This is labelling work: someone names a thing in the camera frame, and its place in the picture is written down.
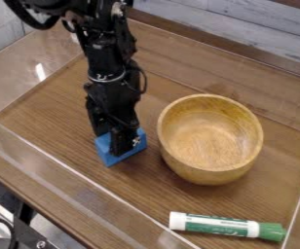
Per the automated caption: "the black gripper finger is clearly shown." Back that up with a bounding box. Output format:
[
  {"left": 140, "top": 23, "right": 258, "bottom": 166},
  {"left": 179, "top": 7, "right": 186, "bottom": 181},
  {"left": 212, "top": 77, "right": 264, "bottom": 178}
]
[
  {"left": 84, "top": 96, "right": 109, "bottom": 136},
  {"left": 109, "top": 122, "right": 139, "bottom": 157}
]

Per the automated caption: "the green white marker pen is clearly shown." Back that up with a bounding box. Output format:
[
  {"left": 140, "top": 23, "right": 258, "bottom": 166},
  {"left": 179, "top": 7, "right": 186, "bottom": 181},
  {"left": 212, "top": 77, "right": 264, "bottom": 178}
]
[{"left": 168, "top": 211, "right": 286, "bottom": 242}]

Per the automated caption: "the black metal stand bracket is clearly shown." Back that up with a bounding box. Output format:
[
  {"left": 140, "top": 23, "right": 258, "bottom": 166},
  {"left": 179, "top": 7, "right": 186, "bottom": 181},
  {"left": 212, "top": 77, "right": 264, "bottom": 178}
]
[{"left": 12, "top": 202, "right": 59, "bottom": 249}]

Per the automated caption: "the clear acrylic tray wall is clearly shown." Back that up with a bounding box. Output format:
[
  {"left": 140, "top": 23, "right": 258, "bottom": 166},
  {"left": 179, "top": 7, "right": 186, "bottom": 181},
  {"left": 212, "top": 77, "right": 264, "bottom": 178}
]
[{"left": 0, "top": 21, "right": 300, "bottom": 249}]

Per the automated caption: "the blue foam block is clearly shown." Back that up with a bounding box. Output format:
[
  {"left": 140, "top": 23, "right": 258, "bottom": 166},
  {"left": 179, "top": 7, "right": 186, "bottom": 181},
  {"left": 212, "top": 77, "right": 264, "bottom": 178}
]
[{"left": 93, "top": 128, "right": 147, "bottom": 167}]

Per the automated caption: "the brown wooden bowl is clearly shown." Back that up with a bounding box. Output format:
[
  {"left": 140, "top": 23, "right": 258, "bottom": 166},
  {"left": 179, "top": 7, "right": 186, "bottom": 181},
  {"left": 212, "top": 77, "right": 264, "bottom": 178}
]
[{"left": 156, "top": 93, "right": 264, "bottom": 186}]

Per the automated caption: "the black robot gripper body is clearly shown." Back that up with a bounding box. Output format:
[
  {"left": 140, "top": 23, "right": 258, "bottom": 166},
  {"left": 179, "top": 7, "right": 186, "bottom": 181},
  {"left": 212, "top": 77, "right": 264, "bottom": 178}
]
[{"left": 83, "top": 64, "right": 147, "bottom": 126}]

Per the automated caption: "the black cable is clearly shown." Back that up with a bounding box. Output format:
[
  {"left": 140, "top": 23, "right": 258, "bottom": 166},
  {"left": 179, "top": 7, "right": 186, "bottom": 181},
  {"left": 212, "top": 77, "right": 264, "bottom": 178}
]
[{"left": 0, "top": 215, "right": 20, "bottom": 249}]

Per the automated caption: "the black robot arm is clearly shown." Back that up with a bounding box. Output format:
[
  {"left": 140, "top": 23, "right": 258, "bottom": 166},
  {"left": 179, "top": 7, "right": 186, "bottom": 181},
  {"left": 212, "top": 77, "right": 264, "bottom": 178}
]
[{"left": 2, "top": 0, "right": 147, "bottom": 157}]

